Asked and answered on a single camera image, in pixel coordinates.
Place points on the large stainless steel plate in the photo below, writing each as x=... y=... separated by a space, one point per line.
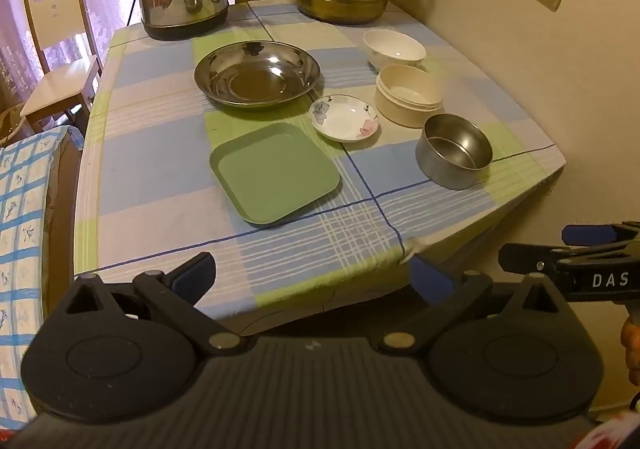
x=250 y=79

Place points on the person's right hand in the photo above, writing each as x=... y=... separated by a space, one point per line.
x=632 y=349

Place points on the blue checked blanket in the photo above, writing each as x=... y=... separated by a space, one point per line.
x=25 y=229

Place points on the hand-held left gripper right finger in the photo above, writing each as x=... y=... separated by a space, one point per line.
x=430 y=279

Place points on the small floral white plate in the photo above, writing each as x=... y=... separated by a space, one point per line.
x=340 y=116

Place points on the white wooden chair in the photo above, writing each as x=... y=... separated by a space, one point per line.
x=55 y=84

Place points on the checked pastel tablecloth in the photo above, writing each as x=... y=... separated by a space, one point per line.
x=150 y=154

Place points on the white ceramic bowl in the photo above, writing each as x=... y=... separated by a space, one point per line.
x=395 y=46

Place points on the stainless steel bowl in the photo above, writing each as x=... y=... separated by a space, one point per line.
x=445 y=169

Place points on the red white cloth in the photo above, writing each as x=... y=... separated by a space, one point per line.
x=610 y=434

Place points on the green square plate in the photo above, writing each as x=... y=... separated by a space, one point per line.
x=275 y=174

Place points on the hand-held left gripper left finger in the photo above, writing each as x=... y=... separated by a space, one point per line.
x=192 y=274

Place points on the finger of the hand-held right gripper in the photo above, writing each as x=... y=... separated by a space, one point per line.
x=590 y=234
x=530 y=258

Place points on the cream plastic bowl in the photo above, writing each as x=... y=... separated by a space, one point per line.
x=405 y=109

